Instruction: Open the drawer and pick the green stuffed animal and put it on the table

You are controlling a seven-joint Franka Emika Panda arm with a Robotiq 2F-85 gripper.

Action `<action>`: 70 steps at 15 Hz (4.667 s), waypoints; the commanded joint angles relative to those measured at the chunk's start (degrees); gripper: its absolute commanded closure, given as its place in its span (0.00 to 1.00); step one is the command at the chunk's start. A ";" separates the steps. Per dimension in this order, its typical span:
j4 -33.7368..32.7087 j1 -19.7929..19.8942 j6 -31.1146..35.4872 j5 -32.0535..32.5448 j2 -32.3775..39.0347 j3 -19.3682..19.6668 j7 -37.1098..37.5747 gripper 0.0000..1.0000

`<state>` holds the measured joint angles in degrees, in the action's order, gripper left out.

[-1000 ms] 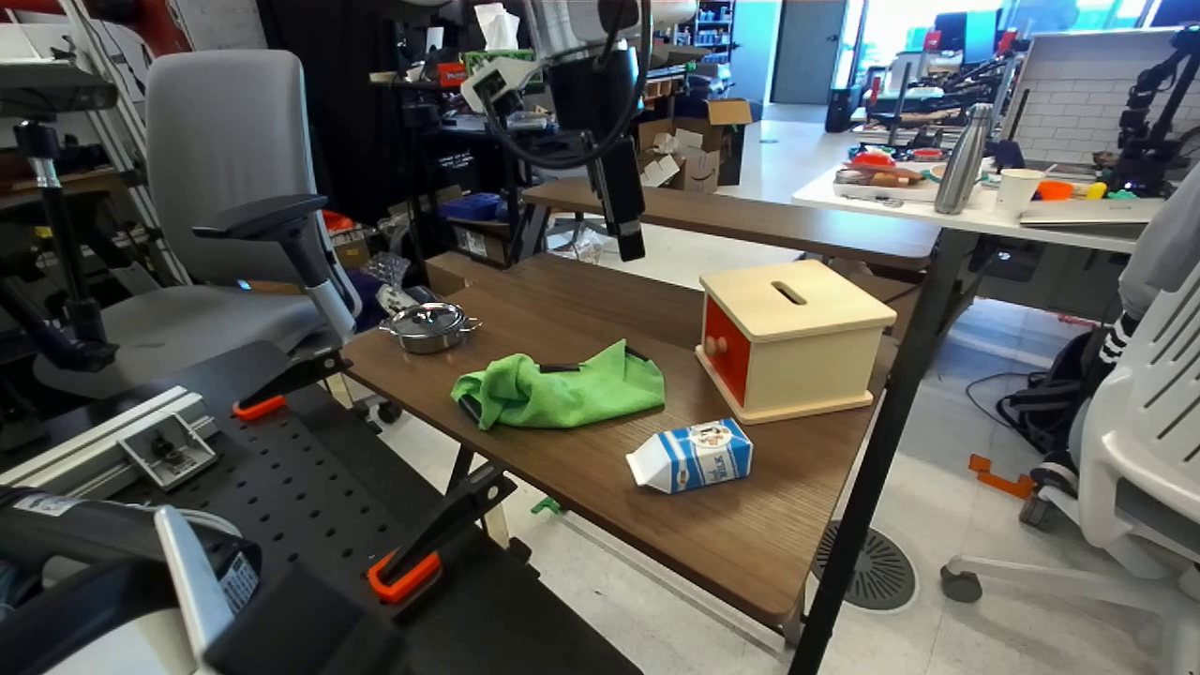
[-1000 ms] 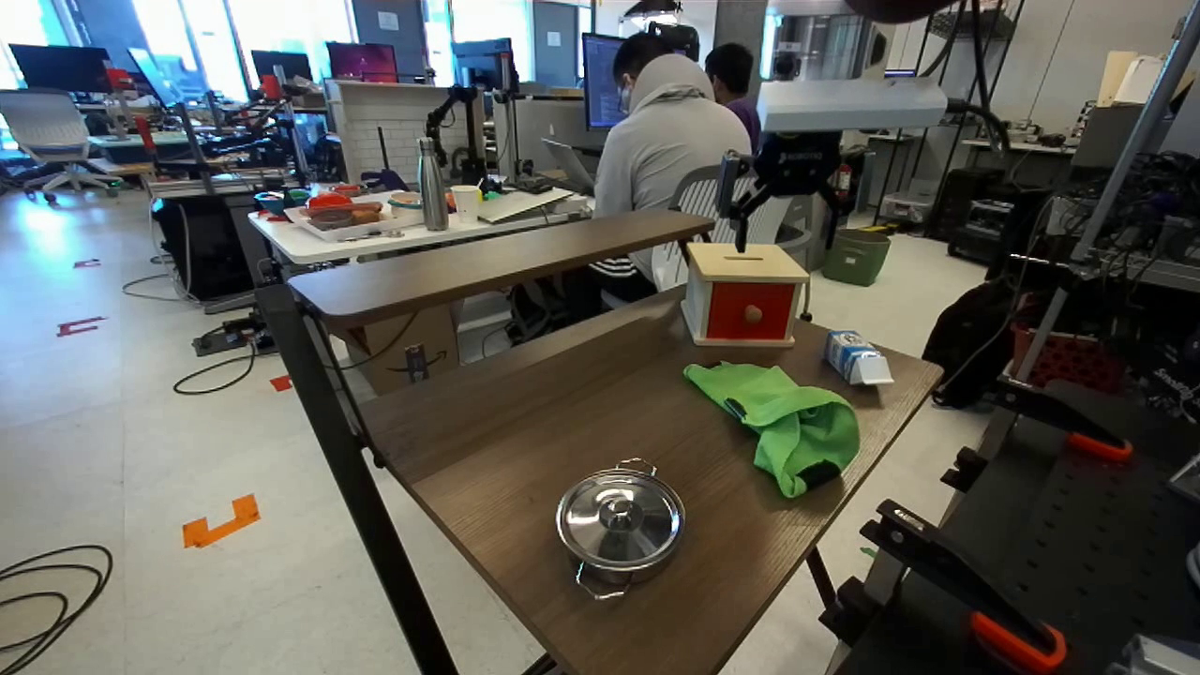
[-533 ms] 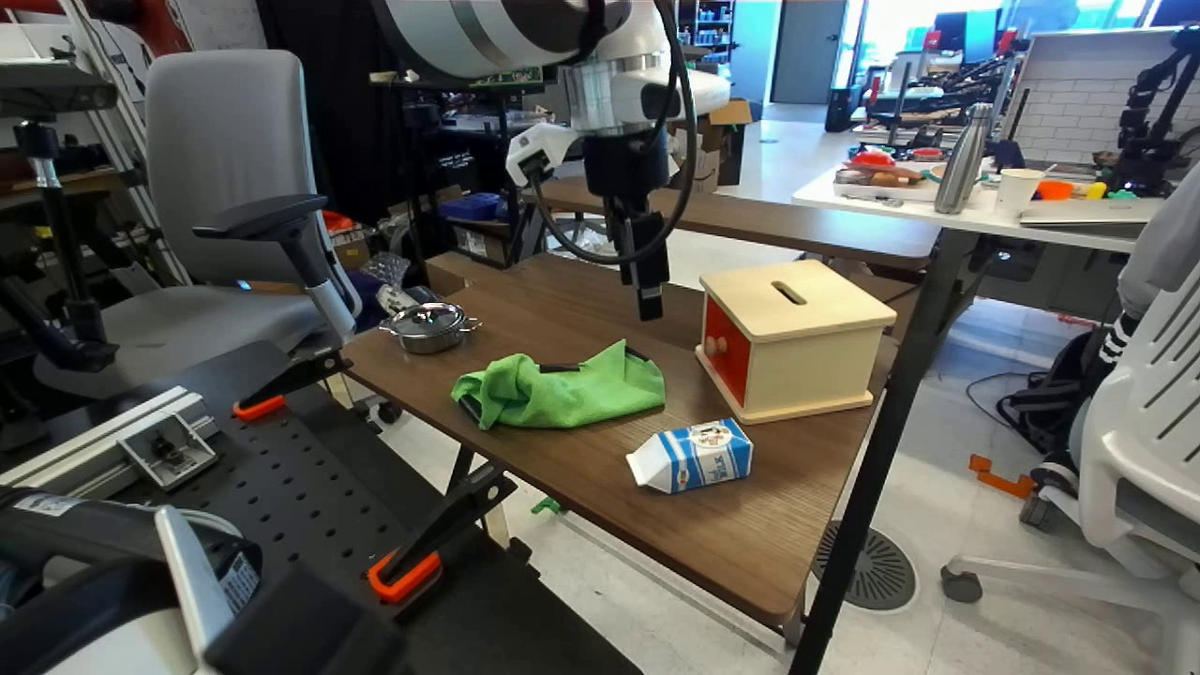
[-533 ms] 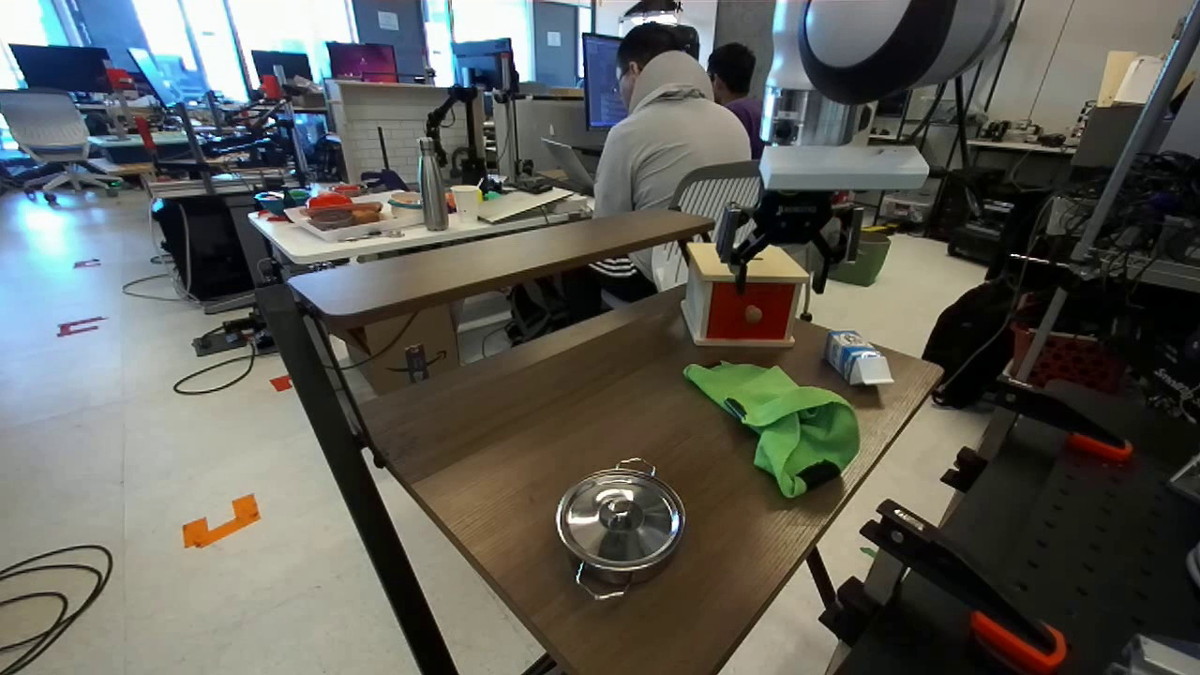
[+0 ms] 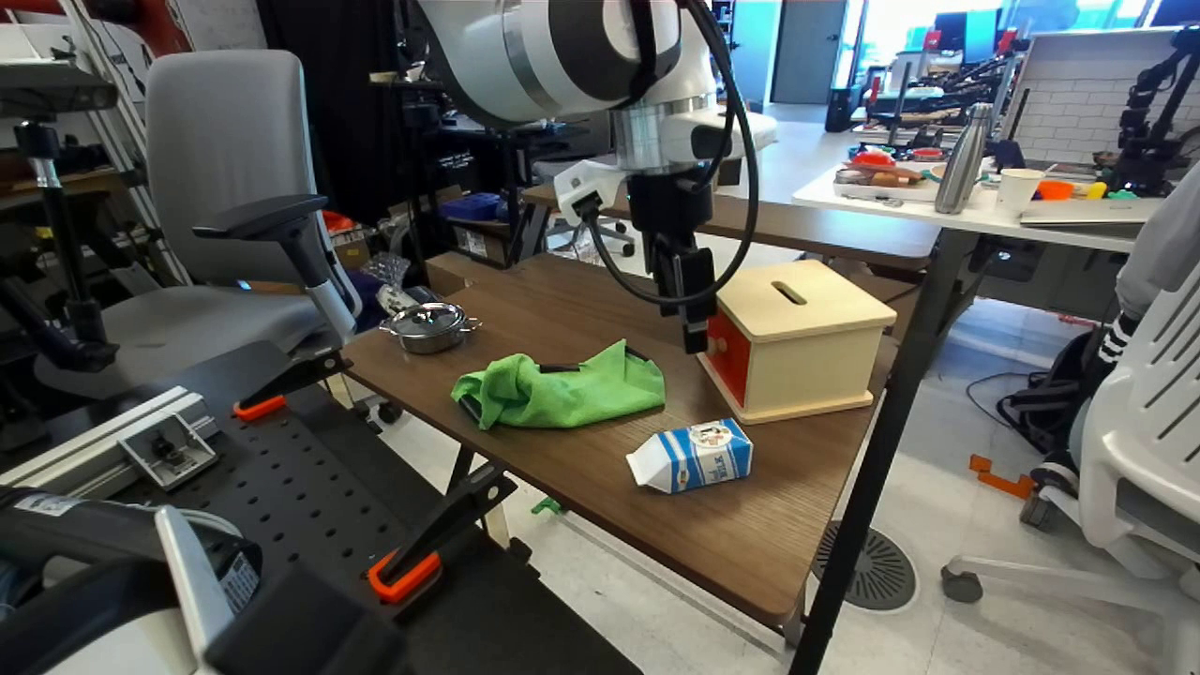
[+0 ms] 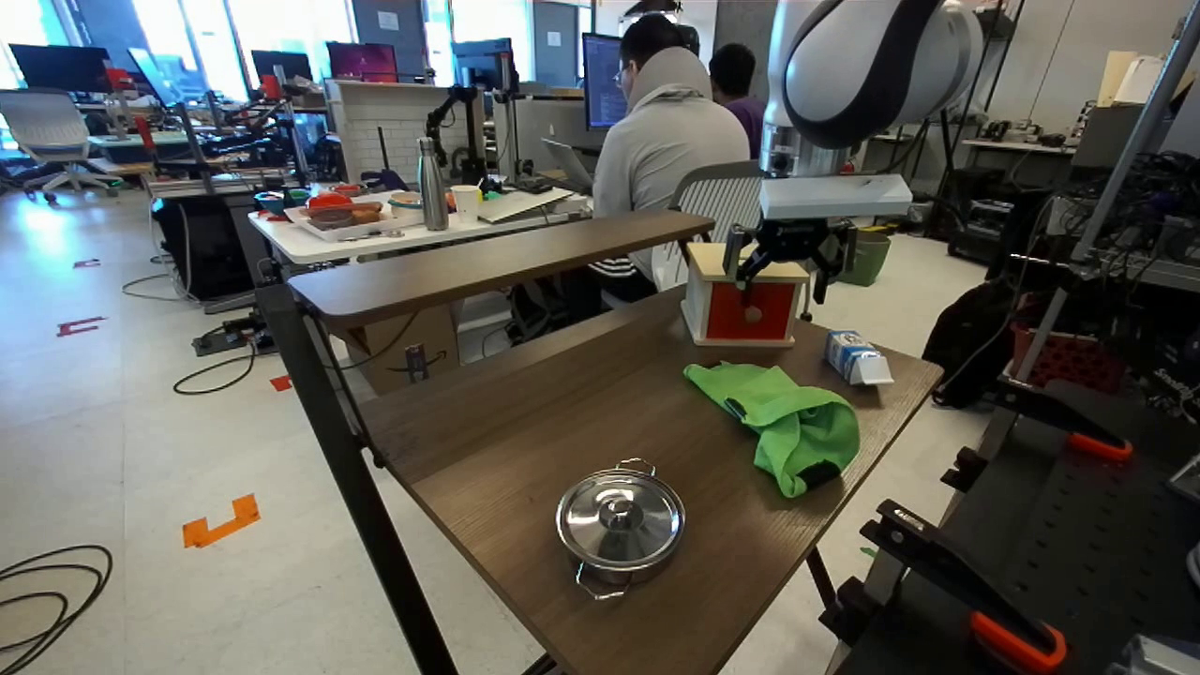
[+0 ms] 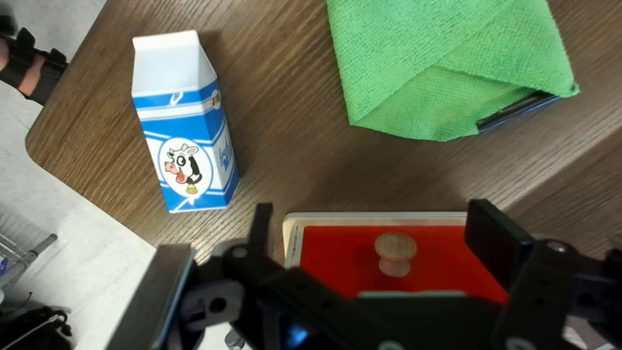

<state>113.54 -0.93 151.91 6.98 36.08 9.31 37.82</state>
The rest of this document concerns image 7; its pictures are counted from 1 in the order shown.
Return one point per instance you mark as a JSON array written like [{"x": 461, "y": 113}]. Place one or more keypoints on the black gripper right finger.
[{"x": 496, "y": 243}]

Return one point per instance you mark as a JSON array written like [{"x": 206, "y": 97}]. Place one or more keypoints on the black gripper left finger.
[{"x": 261, "y": 229}]

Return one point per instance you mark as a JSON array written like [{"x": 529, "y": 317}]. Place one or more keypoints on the red lid wooden box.
[{"x": 337, "y": 259}]

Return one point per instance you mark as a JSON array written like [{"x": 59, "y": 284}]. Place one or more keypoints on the blue white milk carton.
[{"x": 187, "y": 128}]

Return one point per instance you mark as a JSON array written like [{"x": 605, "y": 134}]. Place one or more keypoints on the black flat object under cloth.
[{"x": 517, "y": 109}]

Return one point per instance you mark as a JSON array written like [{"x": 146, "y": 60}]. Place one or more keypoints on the green microfibre cloth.
[{"x": 428, "y": 58}]

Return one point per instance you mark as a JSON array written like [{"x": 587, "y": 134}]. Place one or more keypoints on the foot in black sandal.
[{"x": 29, "y": 70}]

